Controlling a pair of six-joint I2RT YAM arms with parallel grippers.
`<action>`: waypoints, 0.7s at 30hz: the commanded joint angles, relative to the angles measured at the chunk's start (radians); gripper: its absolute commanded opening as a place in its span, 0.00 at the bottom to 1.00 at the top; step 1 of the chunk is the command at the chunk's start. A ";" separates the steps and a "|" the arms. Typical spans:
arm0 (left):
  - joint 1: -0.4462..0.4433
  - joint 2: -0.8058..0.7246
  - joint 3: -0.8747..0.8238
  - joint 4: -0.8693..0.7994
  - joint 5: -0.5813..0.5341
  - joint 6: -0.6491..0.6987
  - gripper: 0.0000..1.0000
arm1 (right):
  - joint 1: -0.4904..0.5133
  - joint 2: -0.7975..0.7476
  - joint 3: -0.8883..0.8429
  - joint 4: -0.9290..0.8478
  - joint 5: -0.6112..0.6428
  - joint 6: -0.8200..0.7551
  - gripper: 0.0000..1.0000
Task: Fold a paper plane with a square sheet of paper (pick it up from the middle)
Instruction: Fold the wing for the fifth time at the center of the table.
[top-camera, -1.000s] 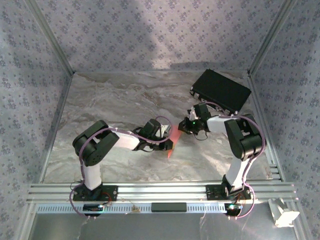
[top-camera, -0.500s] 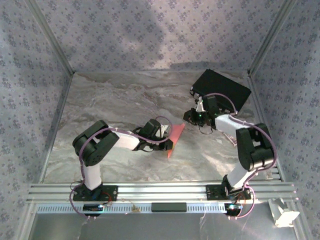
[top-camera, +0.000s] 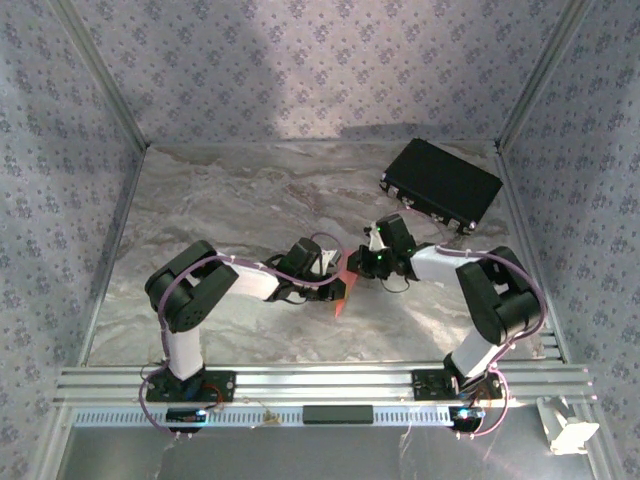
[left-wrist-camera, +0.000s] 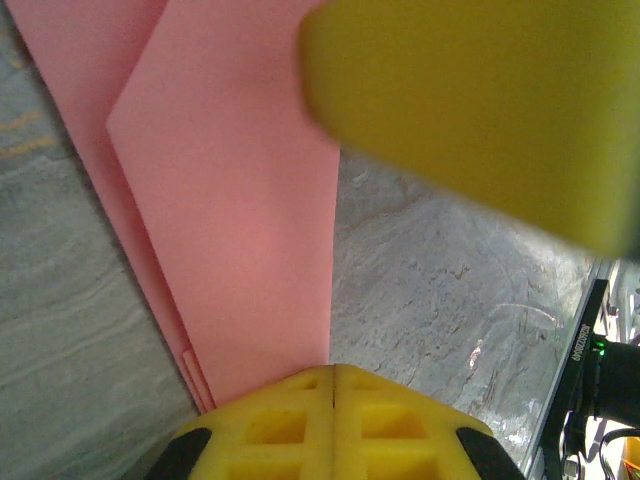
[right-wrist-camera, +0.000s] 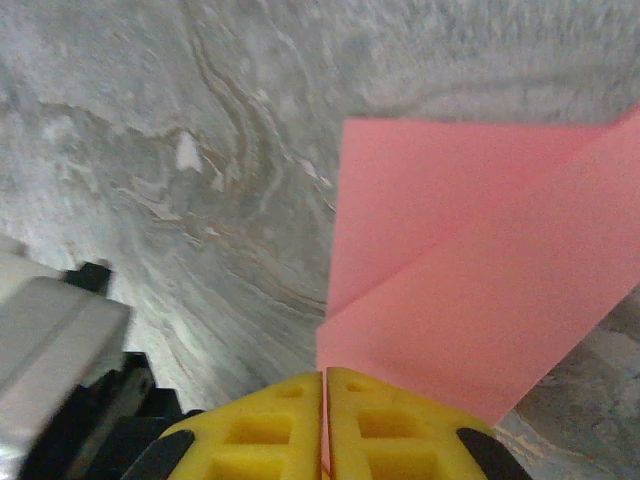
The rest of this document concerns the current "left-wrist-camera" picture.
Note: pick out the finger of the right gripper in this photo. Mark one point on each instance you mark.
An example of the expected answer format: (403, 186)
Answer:
(475, 100)

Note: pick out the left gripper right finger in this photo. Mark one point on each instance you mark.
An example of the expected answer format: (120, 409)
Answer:
(345, 425)

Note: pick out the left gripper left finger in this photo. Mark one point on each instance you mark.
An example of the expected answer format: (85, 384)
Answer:
(320, 425)

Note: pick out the pink paper sheet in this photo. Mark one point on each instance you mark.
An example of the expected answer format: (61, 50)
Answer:
(225, 225)

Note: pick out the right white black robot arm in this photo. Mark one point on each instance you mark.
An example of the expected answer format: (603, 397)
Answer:
(620, 385)

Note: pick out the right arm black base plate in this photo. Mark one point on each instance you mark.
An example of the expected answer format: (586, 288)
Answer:
(575, 360)

